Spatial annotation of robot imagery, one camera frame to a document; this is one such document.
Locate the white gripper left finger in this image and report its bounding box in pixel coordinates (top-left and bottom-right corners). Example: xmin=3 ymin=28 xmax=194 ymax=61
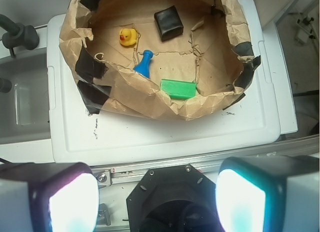
xmin=0 ymin=162 xmax=99 ymax=231

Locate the brown paper bag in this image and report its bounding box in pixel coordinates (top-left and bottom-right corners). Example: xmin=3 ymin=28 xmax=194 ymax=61
xmin=59 ymin=0 xmax=261 ymax=121

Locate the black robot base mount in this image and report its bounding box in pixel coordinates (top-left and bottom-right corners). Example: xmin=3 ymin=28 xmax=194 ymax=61
xmin=126 ymin=164 xmax=224 ymax=231

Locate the yellow rubber duck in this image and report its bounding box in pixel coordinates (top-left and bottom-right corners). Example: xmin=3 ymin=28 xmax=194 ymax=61
xmin=119 ymin=28 xmax=138 ymax=47

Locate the blue pawn piece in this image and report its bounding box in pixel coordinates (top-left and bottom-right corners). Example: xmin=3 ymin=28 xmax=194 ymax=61
xmin=133 ymin=50 xmax=154 ymax=78

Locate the aluminium extrusion rail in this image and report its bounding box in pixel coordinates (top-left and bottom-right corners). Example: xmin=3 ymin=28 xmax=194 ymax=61
xmin=91 ymin=134 xmax=320 ymax=187

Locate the black leather pouch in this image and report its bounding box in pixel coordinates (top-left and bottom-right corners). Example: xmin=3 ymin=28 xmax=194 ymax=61
xmin=154 ymin=6 xmax=184 ymax=42

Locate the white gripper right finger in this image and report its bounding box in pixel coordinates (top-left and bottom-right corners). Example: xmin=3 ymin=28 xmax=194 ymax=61
xmin=215 ymin=155 xmax=320 ymax=231

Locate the green rectangular block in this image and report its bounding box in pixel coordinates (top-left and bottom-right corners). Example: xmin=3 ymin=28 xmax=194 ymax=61
xmin=160 ymin=79 xmax=196 ymax=100

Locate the grey clamp knob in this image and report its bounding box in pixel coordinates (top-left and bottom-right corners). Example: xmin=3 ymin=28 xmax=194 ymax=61
xmin=0 ymin=14 xmax=40 ymax=58

